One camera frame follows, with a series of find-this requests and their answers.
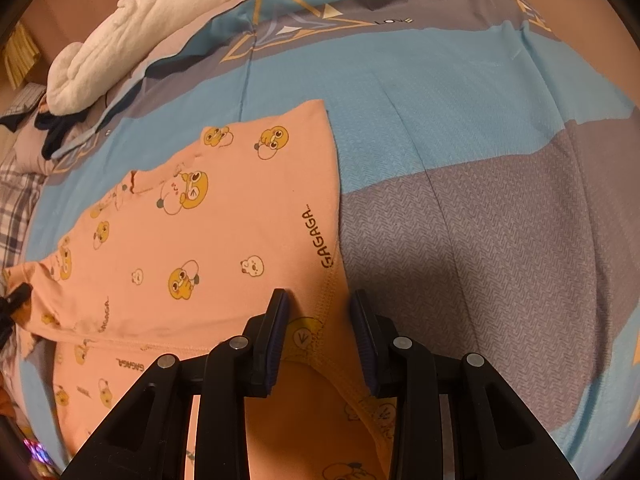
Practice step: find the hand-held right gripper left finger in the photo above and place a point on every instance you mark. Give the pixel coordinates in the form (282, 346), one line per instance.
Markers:
(278, 330)

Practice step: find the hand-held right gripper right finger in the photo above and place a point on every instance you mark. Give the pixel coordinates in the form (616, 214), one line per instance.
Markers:
(362, 340)

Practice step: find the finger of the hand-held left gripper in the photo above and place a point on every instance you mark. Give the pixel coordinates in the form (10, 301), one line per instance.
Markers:
(16, 297)

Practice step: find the pink cartoon print garment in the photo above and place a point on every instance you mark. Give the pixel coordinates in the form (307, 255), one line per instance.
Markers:
(225, 220)

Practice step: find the plaid pillow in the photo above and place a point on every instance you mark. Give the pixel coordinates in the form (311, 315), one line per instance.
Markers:
(15, 210)

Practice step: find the colourful lit object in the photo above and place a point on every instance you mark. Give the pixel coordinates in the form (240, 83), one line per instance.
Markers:
(36, 452)

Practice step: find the dark navy cloth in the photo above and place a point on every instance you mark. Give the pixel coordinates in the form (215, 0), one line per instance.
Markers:
(55, 130)

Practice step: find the blue grey patterned duvet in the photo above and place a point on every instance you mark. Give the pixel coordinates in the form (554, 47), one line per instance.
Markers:
(450, 135)

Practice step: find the yellow cloth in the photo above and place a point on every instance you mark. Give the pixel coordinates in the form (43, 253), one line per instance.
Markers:
(20, 55)

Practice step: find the white fluffy blanket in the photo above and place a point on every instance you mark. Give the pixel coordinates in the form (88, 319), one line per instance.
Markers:
(125, 45)

